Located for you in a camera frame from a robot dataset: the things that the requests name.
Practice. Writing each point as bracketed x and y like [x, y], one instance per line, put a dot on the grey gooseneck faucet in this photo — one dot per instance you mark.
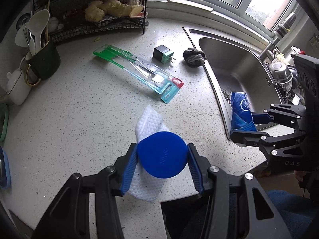
[280, 31]

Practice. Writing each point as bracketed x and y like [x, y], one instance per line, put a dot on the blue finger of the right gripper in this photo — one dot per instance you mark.
[262, 118]
[249, 138]

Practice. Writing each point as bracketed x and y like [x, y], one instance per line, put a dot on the blue round lid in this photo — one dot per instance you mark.
[163, 154]

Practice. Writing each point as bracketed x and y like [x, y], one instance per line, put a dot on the stainless steel sink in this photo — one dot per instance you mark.
[233, 66]

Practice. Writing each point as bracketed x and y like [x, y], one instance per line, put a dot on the black green power adapter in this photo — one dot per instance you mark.
[163, 54]

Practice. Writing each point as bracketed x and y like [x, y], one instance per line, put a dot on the white paper towel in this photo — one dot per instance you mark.
[145, 185]

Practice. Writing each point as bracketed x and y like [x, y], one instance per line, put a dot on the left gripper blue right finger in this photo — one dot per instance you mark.
[194, 164]

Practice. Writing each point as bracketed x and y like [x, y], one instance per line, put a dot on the white ceramic sugar pot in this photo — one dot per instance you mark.
[17, 89]

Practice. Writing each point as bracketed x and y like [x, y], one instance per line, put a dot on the green tray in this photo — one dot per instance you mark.
[4, 118]

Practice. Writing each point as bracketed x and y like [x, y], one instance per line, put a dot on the dark green utensil mug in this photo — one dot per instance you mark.
[43, 64]

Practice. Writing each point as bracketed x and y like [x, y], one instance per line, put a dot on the white rice cooker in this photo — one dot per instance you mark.
[296, 51]

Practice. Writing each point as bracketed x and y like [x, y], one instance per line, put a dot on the ginger root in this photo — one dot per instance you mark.
[97, 10]

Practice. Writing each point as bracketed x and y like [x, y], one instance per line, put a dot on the person blue trouser legs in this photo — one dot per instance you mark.
[299, 213]

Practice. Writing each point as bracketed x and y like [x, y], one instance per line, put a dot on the grey dish rag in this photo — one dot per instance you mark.
[194, 58]

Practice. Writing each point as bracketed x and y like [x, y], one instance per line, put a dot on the steel wool scrubber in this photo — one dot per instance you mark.
[287, 96]

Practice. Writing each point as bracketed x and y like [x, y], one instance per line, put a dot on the blue tissue pack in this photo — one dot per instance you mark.
[241, 114]

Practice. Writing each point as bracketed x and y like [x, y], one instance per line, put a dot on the white rice spoon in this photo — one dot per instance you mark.
[37, 24]

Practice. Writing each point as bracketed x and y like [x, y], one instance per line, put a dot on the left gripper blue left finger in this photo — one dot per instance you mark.
[130, 162]

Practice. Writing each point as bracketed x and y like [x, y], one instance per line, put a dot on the green toothbrush blister pack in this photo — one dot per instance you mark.
[159, 80]

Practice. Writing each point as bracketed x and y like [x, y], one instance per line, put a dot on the blue saucer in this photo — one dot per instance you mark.
[5, 171]

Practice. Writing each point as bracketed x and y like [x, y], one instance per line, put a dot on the black wire shelf rack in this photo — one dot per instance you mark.
[72, 19]

